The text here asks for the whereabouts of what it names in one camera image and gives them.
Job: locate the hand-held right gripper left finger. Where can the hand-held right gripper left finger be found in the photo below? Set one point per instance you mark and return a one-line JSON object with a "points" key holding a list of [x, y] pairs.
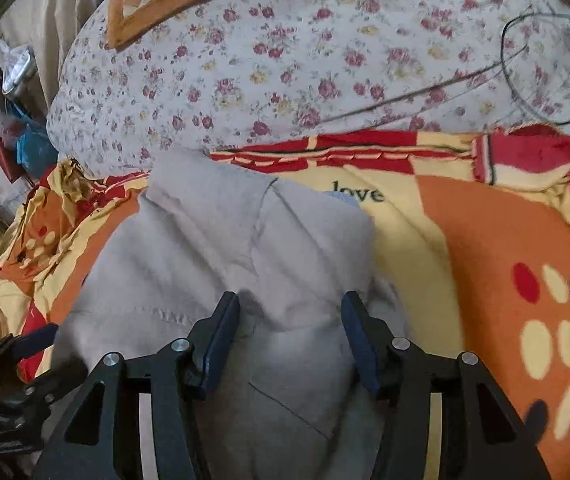
{"points": [[220, 345]]}

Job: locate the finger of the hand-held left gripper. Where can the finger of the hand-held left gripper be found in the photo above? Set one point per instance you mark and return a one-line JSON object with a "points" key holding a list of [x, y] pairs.
{"points": [[40, 335], [62, 377]]}

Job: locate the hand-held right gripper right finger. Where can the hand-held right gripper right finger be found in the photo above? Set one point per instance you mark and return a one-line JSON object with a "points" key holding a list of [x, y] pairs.
{"points": [[360, 345]]}

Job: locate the grey hoodie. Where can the grey hoodie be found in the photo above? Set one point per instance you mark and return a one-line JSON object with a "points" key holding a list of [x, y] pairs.
{"points": [[205, 240]]}

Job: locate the orange red yellow printed blanket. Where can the orange red yellow printed blanket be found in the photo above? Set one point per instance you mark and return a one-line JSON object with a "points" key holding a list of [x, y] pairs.
{"points": [[490, 230]]}

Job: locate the blue plastic bag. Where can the blue plastic bag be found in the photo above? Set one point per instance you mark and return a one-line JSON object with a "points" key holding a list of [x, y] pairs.
{"points": [[35, 147]]}

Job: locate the white plastic bag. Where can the white plastic bag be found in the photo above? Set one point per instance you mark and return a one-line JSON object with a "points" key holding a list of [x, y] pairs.
{"points": [[17, 65]]}

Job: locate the floral bed sheet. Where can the floral bed sheet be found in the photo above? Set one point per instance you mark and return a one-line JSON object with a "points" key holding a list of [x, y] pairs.
{"points": [[315, 50]]}

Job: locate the beige curtain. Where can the beige curtain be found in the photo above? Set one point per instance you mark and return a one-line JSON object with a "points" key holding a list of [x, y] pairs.
{"points": [[60, 15]]}

